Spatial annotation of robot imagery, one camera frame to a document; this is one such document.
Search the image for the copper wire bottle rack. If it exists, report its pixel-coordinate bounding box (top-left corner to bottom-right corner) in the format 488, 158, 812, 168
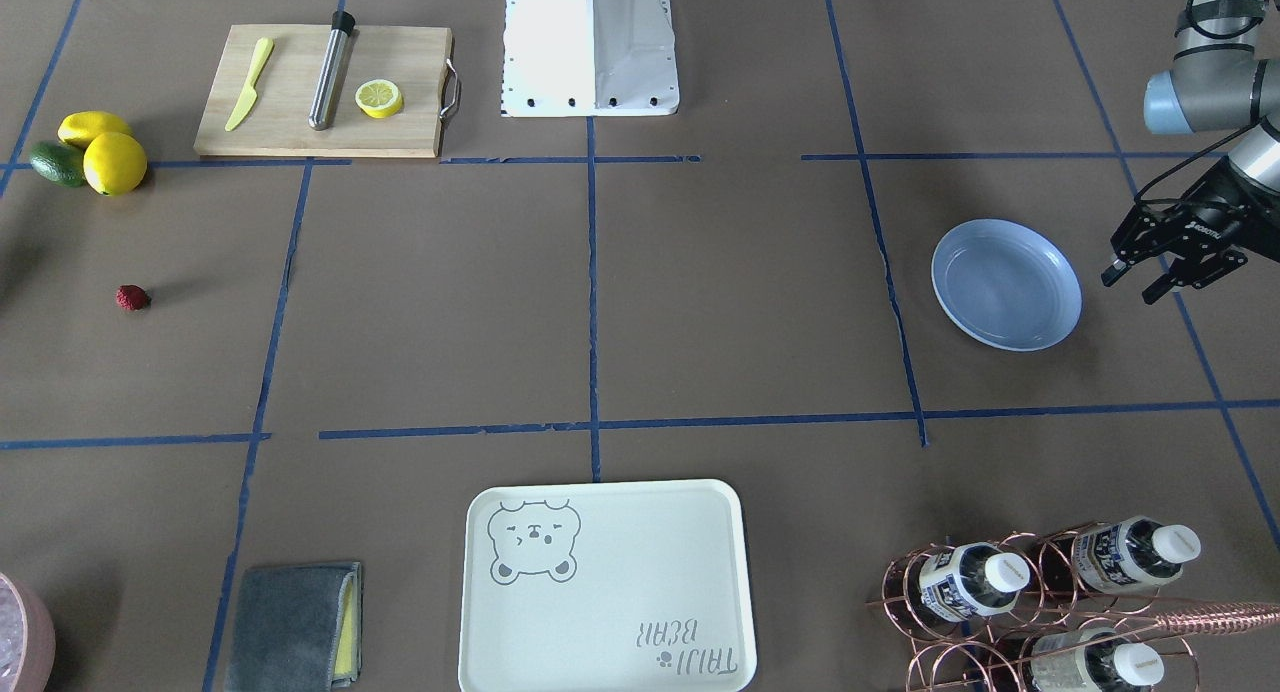
865, 544, 1277, 691

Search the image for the yellow plastic knife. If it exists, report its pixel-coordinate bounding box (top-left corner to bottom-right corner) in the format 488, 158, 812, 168
224, 37, 275, 132

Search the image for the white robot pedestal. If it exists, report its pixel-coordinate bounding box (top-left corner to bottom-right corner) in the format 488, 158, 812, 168
500, 0, 681, 118

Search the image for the green avocado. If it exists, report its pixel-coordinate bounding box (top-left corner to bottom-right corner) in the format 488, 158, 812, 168
28, 141, 87, 189

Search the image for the steel rod black tip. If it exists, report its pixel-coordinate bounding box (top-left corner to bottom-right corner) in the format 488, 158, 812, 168
307, 10, 356, 130

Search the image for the lemon half slice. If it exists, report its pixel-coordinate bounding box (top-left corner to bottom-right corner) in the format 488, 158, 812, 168
355, 81, 404, 119

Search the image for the grey folded cloth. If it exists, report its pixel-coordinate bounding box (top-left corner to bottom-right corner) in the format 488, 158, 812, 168
224, 560, 364, 691

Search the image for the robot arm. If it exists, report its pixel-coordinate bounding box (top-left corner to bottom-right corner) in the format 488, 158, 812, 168
1101, 0, 1279, 304

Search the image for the wooden cutting board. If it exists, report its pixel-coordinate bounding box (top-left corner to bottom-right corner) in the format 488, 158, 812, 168
193, 24, 454, 160

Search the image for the yellow lemon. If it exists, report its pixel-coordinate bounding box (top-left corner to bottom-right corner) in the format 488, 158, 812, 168
58, 110, 133, 150
83, 130, 148, 196

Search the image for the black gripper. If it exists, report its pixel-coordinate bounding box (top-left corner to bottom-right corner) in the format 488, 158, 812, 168
1101, 159, 1274, 304

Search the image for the blue plate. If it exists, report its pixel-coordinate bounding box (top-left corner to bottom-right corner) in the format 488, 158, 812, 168
931, 219, 1084, 353

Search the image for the dark drink bottle front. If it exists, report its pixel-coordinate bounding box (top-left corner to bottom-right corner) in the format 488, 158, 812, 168
905, 542, 1033, 631

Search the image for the cream bear tray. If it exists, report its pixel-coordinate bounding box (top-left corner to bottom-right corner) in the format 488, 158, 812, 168
458, 478, 758, 691

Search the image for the pink bowl with ice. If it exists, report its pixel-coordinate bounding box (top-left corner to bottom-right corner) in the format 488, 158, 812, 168
1, 574, 56, 691

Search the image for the red strawberry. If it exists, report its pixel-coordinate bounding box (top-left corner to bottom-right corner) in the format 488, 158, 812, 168
115, 285, 152, 312

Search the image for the dark drink bottle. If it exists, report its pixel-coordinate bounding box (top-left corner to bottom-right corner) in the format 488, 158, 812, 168
905, 542, 1033, 631
1043, 515, 1202, 597
1021, 627, 1166, 691

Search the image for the dark drink bottle back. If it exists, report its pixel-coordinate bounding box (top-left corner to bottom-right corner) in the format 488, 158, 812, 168
1043, 515, 1202, 597

